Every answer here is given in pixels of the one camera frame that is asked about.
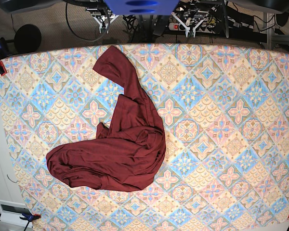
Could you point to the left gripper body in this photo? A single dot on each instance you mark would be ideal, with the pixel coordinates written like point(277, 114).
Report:
point(194, 15)

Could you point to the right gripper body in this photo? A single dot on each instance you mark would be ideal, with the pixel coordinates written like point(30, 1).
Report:
point(99, 14)

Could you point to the dark red t-shirt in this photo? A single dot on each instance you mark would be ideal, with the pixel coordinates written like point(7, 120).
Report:
point(124, 156)

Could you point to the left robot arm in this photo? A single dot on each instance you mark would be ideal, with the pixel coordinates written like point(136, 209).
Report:
point(201, 9)

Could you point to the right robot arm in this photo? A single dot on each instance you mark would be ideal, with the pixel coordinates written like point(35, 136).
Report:
point(95, 7)

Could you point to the white power strip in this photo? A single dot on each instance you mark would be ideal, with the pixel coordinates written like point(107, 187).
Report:
point(205, 27)

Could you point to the black round stool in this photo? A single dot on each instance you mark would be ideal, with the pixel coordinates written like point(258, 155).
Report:
point(27, 39)

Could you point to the patterned tile tablecloth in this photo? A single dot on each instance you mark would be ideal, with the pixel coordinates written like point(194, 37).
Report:
point(225, 112)

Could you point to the blue orange clamp lower left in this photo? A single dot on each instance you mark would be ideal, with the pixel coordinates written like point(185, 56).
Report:
point(29, 217)

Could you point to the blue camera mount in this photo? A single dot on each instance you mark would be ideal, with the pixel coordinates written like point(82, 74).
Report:
point(138, 7)

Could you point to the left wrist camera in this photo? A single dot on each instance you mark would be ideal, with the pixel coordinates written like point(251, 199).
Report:
point(190, 34)

